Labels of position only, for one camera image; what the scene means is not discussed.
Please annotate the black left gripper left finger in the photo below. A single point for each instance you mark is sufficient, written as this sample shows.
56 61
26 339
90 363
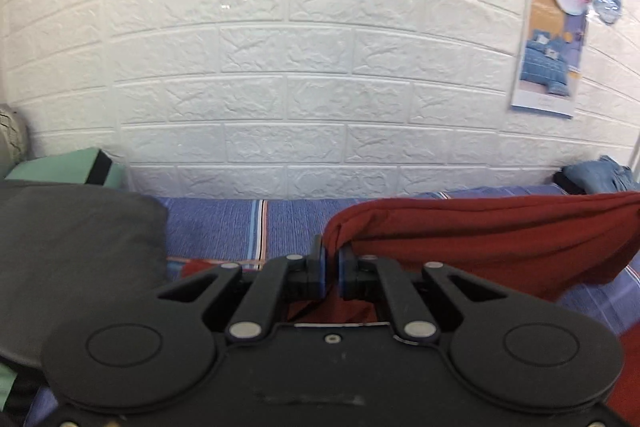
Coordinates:
246 305

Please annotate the bedding poster on wall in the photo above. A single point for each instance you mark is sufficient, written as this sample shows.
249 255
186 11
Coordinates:
549 73

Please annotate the red pants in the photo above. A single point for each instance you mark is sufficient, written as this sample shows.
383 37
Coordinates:
535 241

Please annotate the mint green folded garment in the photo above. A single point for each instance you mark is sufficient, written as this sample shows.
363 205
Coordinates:
89 166

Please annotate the dark grey folded garment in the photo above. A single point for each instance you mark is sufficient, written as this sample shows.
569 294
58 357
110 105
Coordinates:
67 249

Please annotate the folded blue jeans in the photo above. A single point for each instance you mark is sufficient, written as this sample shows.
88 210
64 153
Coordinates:
604 175

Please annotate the grey patterned pillow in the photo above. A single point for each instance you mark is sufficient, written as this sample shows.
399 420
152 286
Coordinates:
14 139

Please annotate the blue patterned bed sheet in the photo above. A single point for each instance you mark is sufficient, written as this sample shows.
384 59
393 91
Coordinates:
201 232

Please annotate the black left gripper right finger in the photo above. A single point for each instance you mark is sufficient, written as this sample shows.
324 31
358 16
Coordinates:
438 304

